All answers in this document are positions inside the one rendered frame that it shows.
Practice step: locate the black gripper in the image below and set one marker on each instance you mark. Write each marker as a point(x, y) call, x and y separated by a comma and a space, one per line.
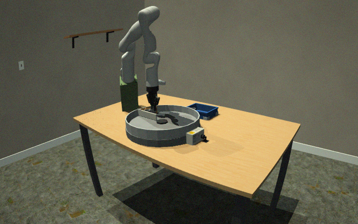
point(152, 97)

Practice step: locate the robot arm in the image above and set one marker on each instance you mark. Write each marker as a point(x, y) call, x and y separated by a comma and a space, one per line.
point(127, 45)

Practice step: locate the blue crate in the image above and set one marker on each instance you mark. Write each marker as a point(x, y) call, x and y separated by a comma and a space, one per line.
point(206, 112)

